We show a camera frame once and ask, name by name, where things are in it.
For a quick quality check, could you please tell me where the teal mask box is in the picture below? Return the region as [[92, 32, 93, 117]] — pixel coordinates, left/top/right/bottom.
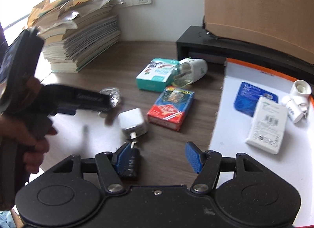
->
[[136, 58, 179, 93]]

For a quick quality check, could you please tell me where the blue flat package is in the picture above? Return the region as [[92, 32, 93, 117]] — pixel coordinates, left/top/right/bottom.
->
[[234, 82, 278, 117]]

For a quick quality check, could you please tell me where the white barcode box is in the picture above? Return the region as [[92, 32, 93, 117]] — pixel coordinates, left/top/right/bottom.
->
[[245, 97, 288, 154]]

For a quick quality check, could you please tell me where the wooden book stand board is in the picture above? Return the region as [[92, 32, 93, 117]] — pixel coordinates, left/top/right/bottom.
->
[[204, 0, 313, 64]]

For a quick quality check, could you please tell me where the person's left hand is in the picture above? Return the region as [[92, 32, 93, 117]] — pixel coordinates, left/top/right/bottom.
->
[[1, 114, 49, 174]]

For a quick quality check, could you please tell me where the foil white plug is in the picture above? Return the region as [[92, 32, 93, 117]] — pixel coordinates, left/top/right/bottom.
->
[[100, 87, 121, 108]]

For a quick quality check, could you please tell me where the white mosquito repellent plug bottle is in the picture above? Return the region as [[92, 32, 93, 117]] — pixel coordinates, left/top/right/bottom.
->
[[171, 58, 208, 88]]

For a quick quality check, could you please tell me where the red blue playing card box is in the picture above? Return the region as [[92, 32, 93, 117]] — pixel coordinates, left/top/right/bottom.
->
[[147, 86, 195, 131]]

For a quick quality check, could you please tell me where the white USB charger cube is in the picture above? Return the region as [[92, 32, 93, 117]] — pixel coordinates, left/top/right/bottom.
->
[[118, 108, 148, 148]]

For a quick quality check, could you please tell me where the white plug adapter socket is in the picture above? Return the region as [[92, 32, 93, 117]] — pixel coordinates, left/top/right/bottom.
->
[[281, 80, 312, 124]]

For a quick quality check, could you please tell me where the stack of books and papers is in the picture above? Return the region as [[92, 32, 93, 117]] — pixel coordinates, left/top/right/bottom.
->
[[27, 0, 121, 73]]

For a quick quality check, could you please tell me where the black monitor riser shelf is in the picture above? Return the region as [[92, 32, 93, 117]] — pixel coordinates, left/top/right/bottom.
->
[[176, 26, 313, 84]]

